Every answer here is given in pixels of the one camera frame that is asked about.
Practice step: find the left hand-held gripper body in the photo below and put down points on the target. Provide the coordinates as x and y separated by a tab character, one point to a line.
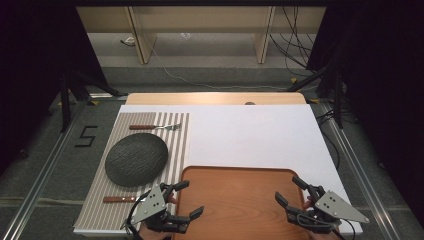
150	203

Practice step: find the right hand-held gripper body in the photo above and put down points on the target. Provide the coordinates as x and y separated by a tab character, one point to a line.
336	206

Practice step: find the person's left hand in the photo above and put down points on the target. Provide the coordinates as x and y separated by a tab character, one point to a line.
150	235

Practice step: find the person's right hand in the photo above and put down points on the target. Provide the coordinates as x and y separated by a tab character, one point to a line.
325	236

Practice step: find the brown wooden tray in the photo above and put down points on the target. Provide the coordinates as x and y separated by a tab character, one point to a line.
233	200

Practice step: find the dark textured round plate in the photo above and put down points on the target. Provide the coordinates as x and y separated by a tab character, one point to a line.
136	159

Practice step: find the striped placemat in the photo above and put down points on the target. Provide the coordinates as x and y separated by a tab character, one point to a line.
100	213

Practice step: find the white table cover board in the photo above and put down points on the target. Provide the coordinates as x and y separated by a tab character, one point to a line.
250	136

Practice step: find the black metal stand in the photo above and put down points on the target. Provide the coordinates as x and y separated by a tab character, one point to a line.
66	100
337	100

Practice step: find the light wooden table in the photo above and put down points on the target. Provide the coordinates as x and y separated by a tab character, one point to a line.
213	98

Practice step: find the dark curtain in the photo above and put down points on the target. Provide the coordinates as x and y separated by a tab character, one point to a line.
36	50
383	66

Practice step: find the white plug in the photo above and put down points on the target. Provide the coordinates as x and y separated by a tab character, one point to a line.
129	41

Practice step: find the beige wooden shelf unit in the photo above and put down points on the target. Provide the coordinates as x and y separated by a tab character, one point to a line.
200	20

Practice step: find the metal floor rail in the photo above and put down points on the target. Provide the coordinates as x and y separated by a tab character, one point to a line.
360	173
40	180

